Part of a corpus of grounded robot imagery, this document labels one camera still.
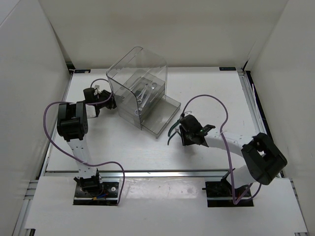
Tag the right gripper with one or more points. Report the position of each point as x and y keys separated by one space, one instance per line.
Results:
x=184 y=140

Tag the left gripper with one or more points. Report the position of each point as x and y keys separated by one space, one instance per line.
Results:
x=111 y=102

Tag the green handled cutting pliers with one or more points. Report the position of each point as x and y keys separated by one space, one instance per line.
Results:
x=174 y=129

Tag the small ratchet wrench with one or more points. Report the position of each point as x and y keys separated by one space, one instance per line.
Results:
x=141 y=94

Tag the large ratchet wrench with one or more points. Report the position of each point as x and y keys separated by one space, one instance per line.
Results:
x=149 y=91

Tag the clear plastic drawer organizer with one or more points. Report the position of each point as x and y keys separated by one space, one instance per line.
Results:
x=139 y=82

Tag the green handled small pliers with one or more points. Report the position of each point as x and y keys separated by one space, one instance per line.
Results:
x=172 y=136

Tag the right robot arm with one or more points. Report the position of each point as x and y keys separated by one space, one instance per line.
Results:
x=234 y=179

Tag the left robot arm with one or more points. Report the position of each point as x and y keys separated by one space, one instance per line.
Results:
x=72 y=125

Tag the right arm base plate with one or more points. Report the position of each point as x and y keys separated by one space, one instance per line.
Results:
x=218 y=195

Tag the aluminium right rail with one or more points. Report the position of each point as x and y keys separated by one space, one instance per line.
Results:
x=258 y=118

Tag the aluminium rail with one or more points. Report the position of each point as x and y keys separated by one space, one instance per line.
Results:
x=147 y=173
x=258 y=118

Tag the aluminium front rail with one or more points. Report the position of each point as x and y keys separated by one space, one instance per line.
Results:
x=147 y=173

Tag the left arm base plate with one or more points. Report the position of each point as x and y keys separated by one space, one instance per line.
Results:
x=108 y=195

